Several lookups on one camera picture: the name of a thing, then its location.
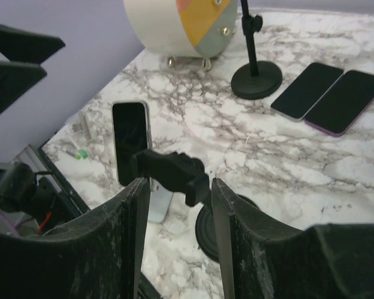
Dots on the black phone on silver stand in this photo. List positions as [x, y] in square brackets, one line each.
[131, 134]

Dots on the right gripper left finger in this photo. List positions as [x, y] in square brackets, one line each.
[97, 255]

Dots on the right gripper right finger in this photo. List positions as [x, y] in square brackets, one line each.
[261, 257]

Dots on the silver flat phone stand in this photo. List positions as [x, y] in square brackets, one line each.
[160, 200]

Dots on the black phone stand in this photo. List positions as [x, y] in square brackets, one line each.
[257, 79]
[178, 172]

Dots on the purple edged black phone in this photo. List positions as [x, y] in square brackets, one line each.
[339, 108]

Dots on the small green item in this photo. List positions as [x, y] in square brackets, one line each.
[77, 155]

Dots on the silver edged black phone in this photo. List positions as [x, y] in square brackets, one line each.
[306, 90]

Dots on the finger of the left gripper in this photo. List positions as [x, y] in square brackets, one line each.
[25, 46]
[16, 78]

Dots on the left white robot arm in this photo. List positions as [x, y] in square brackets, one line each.
[44, 194]

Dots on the cream cylindrical box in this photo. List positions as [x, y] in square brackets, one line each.
[199, 29]

